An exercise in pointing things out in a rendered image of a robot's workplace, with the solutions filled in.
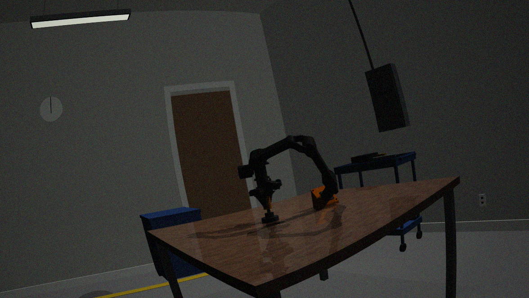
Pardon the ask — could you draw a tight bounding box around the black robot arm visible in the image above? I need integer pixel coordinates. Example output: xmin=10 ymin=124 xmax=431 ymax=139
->
xmin=238 ymin=135 xmax=338 ymax=201

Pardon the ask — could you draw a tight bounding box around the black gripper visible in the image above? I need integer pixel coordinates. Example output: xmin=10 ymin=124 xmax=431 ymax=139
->
xmin=249 ymin=175 xmax=275 ymax=208

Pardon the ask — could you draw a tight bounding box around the orange ribbed knob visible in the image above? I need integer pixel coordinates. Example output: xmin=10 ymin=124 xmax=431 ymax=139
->
xmin=263 ymin=196 xmax=272 ymax=210

